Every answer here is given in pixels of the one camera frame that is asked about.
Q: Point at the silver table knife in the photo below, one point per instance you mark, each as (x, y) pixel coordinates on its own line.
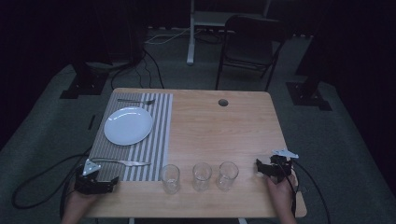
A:
(124, 162)

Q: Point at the black table grommet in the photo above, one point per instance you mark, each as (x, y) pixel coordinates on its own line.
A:
(223, 102)

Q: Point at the grey striped placemat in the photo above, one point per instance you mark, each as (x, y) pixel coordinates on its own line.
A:
(137, 155)

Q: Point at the silver fork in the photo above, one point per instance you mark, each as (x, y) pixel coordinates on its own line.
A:
(134, 101)

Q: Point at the person's left hand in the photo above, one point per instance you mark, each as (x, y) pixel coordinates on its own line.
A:
(77, 205)

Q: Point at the white metal desk frame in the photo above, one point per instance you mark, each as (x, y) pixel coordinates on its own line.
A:
(191, 37)

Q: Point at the small black stick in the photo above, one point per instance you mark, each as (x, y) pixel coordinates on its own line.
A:
(91, 122)

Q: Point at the black stand base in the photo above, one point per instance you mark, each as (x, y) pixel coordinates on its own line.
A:
(84, 87)
(306, 96)

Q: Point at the person's right hand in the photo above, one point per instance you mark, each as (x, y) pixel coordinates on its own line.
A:
(281, 199)

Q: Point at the white round plate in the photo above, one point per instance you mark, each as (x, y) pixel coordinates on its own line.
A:
(128, 126)

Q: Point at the black folding chair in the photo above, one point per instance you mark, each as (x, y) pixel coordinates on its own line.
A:
(249, 46)

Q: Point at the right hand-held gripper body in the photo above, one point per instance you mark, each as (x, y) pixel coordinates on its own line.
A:
(281, 166)

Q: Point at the clear drinking glass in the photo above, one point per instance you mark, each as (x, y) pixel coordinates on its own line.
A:
(170, 180)
(201, 178)
(227, 177)

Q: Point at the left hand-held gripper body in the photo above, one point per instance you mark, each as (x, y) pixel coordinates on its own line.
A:
(90, 183)

